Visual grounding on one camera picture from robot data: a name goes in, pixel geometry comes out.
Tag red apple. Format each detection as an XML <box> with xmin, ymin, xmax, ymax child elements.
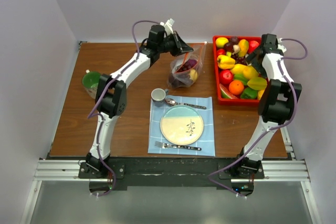
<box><xmin>219</xmin><ymin>69</ymin><xmax>234</xmax><ymax>85</ymax></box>
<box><xmin>247</xmin><ymin>40</ymin><xmax>260</xmax><ymax>54</ymax></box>

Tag beige and teal plate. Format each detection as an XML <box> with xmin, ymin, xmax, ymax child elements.
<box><xmin>160</xmin><ymin>105</ymin><xmax>204</xmax><ymax>145</ymax></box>

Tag orange fruit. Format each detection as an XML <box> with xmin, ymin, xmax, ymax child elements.
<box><xmin>229</xmin><ymin>80</ymin><xmax>245</xmax><ymax>95</ymax></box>

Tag metal fork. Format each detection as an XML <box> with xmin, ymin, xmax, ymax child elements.
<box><xmin>154</xmin><ymin>141</ymin><xmax>202</xmax><ymax>151</ymax></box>

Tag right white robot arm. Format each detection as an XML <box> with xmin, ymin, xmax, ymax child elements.
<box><xmin>230</xmin><ymin>34</ymin><xmax>302</xmax><ymax>178</ymax></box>

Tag watermelon slice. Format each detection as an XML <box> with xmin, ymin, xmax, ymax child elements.
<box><xmin>219</xmin><ymin>83</ymin><xmax>239</xmax><ymax>100</ymax></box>

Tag yellow peach top left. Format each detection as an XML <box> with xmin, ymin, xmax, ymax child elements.
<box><xmin>215</xmin><ymin>37</ymin><xmax>229</xmax><ymax>49</ymax></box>

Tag blue checked placemat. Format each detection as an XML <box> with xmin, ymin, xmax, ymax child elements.
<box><xmin>148</xmin><ymin>95</ymin><xmax>215</xmax><ymax>157</ymax></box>

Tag yellow star fruit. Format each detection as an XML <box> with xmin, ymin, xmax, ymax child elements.
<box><xmin>247</xmin><ymin>77</ymin><xmax>267</xmax><ymax>91</ymax></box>

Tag yellow lemon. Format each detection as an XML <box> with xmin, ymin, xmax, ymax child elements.
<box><xmin>243</xmin><ymin>66</ymin><xmax>259</xmax><ymax>80</ymax></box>

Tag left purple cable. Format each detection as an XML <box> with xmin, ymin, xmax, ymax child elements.
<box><xmin>87</xmin><ymin>20</ymin><xmax>162</xmax><ymax>197</ymax></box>

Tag green glass cup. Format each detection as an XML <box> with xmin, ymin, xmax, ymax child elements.
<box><xmin>82</xmin><ymin>69</ymin><xmax>101</xmax><ymax>99</ymax></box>

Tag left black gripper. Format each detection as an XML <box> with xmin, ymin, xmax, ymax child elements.
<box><xmin>158</xmin><ymin>31</ymin><xmax>193</xmax><ymax>57</ymax></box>

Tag grey mug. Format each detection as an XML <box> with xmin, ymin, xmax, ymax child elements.
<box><xmin>151</xmin><ymin>88</ymin><xmax>169</xmax><ymax>107</ymax></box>

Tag green bell pepper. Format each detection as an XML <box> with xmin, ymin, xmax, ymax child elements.
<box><xmin>240</xmin><ymin>87</ymin><xmax>258</xmax><ymax>100</ymax></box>

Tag metal spoon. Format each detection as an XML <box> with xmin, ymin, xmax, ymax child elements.
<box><xmin>165</xmin><ymin>98</ymin><xmax>207</xmax><ymax>110</ymax></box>

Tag orange yellow mango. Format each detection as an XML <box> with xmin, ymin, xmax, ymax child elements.
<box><xmin>238</xmin><ymin>39</ymin><xmax>249</xmax><ymax>58</ymax></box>

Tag aluminium frame rail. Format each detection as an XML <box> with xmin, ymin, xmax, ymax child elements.
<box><xmin>33</xmin><ymin>160</ymin><xmax>310</xmax><ymax>182</ymax></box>

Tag purple grape bunch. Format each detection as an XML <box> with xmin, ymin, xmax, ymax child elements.
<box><xmin>167</xmin><ymin>64</ymin><xmax>193</xmax><ymax>89</ymax></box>

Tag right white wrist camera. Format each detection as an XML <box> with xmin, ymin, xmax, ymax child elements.
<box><xmin>277</xmin><ymin>38</ymin><xmax>287</xmax><ymax>55</ymax></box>

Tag purple onion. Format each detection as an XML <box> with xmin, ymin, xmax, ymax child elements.
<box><xmin>185</xmin><ymin>59</ymin><xmax>197</xmax><ymax>69</ymax></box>

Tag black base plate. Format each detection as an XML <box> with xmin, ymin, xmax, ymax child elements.
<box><xmin>78</xmin><ymin>157</ymin><xmax>265</xmax><ymax>192</ymax></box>

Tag red plastic fruit tray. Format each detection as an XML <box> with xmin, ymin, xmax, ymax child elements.
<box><xmin>213</xmin><ymin>34</ymin><xmax>277</xmax><ymax>106</ymax></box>

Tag clear zip top bag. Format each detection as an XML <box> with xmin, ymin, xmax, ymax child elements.
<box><xmin>167</xmin><ymin>41</ymin><xmax>207</xmax><ymax>89</ymax></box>

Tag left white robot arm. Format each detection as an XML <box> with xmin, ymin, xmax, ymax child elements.
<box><xmin>86</xmin><ymin>19</ymin><xmax>193</xmax><ymax>178</ymax></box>

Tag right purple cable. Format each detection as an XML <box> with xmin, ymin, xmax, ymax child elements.
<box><xmin>207</xmin><ymin>38</ymin><xmax>308</xmax><ymax>192</ymax></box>

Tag purple cable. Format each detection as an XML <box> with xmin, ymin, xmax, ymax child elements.
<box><xmin>207</xmin><ymin>38</ymin><xmax>308</xmax><ymax>192</ymax></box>
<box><xmin>87</xmin><ymin>20</ymin><xmax>162</xmax><ymax>197</ymax></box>

